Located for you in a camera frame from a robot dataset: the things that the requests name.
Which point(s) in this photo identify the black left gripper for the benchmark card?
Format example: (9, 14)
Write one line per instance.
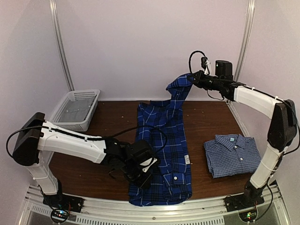
(147, 179)

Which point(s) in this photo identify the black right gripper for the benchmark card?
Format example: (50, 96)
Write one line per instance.
(198, 81)

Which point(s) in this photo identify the dark blue plaid shirt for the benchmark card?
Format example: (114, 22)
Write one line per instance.
(161, 125)

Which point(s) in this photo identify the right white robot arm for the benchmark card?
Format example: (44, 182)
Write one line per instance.
(283, 128)

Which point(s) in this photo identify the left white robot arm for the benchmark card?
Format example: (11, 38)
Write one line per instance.
(38, 136)

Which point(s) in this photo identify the grey folded shirt in basket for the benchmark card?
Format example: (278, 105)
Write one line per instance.
(76, 111)

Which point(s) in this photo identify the white plastic mesh basket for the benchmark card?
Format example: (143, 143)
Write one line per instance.
(75, 96)

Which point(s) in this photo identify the folded blue gingham shirt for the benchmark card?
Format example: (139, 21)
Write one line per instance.
(229, 155)

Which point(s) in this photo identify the left circuit board with leds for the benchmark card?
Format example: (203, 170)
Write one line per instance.
(59, 215)

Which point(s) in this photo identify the circuit board with leds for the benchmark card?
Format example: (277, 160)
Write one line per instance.
(59, 215)
(248, 215)

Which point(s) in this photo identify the right circuit board with leds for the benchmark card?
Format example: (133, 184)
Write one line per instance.
(248, 215)

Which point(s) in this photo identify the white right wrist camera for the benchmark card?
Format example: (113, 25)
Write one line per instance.
(206, 65)

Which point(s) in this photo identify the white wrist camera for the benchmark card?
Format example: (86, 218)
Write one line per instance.
(147, 164)
(206, 65)

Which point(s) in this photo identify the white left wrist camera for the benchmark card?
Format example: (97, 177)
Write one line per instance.
(147, 164)

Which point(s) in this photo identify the aluminium corner post right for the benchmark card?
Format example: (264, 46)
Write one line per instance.
(245, 39)

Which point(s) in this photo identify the aluminium corner post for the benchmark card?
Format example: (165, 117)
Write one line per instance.
(60, 45)
(245, 39)

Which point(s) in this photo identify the aluminium front rail frame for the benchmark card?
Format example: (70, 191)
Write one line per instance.
(207, 211)

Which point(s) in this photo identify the aluminium corner post left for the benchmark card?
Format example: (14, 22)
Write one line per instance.
(60, 45)

